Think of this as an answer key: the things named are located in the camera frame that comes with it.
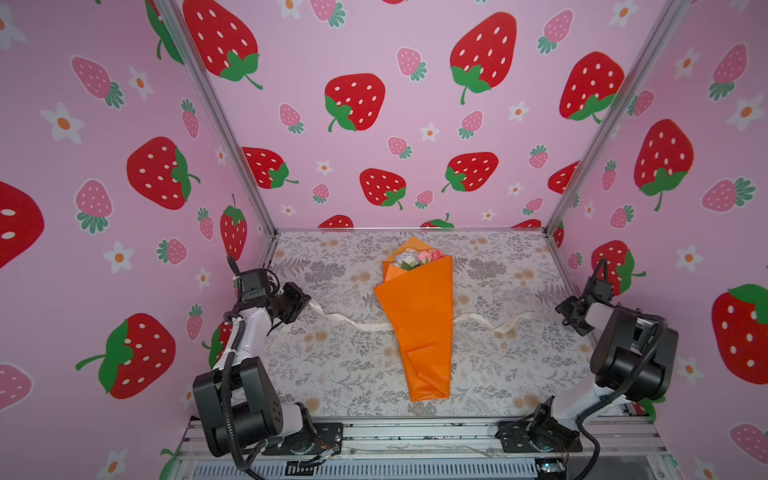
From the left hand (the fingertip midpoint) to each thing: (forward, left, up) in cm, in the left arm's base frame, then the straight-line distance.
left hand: (310, 293), depth 87 cm
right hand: (0, -83, -10) cm, 84 cm away
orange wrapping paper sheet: (+4, -34, -12) cm, 36 cm away
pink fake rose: (+22, -38, -8) cm, 45 cm away
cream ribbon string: (-4, -58, -12) cm, 59 cm away
